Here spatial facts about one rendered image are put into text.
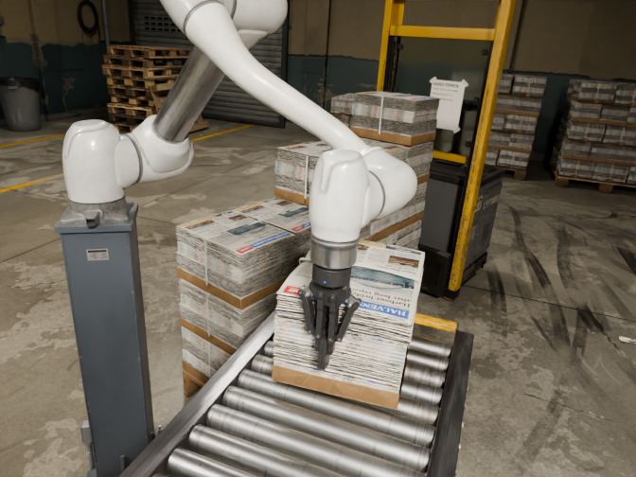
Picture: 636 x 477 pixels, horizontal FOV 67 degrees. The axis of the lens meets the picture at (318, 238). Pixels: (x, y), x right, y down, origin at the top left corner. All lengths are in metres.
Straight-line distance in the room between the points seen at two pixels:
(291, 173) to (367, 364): 1.32
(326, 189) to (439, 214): 2.49
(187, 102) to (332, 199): 0.68
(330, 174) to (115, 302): 0.98
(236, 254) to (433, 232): 1.90
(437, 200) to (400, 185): 2.32
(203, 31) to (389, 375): 0.79
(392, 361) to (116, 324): 0.94
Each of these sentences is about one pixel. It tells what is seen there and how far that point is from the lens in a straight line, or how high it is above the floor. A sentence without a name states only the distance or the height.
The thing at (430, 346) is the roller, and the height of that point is 0.79.
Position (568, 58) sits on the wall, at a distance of 8.45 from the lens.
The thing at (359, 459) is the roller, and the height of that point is 0.80.
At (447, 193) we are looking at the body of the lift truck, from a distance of 3.23.
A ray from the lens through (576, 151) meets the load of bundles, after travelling 6.88.
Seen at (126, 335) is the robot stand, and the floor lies 0.62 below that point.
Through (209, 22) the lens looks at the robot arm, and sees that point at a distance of 1.04.
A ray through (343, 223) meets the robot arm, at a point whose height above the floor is 1.23.
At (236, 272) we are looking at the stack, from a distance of 1.73.
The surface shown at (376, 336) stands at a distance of 1.00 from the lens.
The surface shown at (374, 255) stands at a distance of 1.22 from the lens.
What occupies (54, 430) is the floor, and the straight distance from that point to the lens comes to 2.35.
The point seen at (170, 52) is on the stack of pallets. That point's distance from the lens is 8.50.
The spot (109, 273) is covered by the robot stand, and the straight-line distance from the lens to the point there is 1.57.
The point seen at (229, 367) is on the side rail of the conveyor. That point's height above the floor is 0.80.
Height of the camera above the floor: 1.52
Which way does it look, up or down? 22 degrees down
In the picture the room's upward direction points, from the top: 4 degrees clockwise
